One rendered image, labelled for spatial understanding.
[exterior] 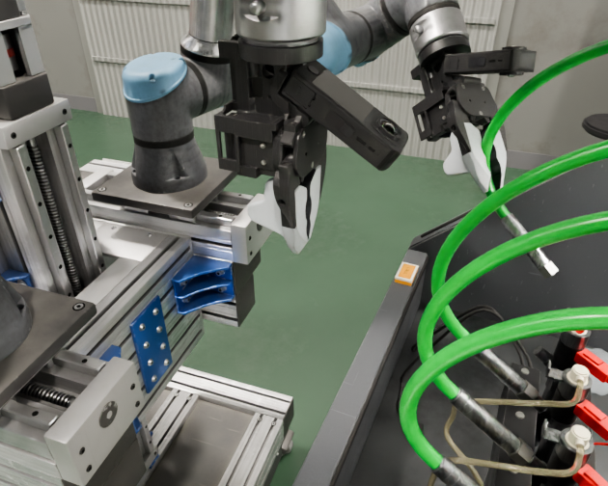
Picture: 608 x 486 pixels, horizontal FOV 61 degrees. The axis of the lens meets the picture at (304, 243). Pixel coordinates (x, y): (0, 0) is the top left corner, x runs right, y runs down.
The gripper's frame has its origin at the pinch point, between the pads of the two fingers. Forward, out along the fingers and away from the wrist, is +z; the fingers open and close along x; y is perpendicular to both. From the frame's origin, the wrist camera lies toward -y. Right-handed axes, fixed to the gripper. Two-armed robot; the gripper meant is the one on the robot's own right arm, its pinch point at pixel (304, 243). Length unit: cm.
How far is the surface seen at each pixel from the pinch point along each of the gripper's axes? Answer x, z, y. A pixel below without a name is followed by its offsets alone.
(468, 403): 4.6, 10.5, -19.2
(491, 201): -3.4, -7.1, -16.9
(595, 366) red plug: -9.1, 13.6, -31.4
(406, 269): -34.3, 25.4, -4.8
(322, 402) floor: -74, 122, 26
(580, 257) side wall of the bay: -43, 21, -32
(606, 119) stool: -246, 62, -55
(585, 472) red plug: 5.6, 13.3, -30.2
